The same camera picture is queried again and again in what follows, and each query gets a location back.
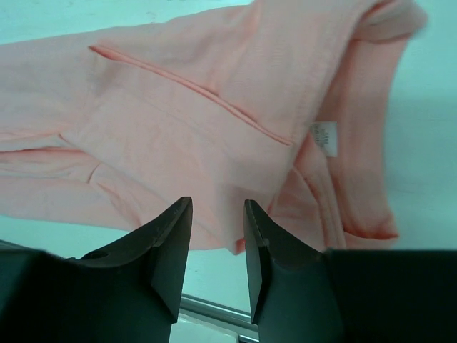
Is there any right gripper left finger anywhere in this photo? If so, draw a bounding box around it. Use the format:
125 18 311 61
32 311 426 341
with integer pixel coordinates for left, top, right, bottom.
1 197 193 342

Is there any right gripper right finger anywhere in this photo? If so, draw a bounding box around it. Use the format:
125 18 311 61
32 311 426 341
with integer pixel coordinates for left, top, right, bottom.
243 200 456 342

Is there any pink t shirt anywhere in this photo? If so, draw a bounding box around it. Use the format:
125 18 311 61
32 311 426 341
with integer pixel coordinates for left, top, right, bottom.
1 1 427 254

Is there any white garment label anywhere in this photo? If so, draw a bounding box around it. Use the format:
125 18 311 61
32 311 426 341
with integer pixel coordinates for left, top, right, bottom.
311 121 338 157

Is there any aluminium rail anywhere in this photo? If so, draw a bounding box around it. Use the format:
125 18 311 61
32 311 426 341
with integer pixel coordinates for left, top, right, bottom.
180 294 259 342

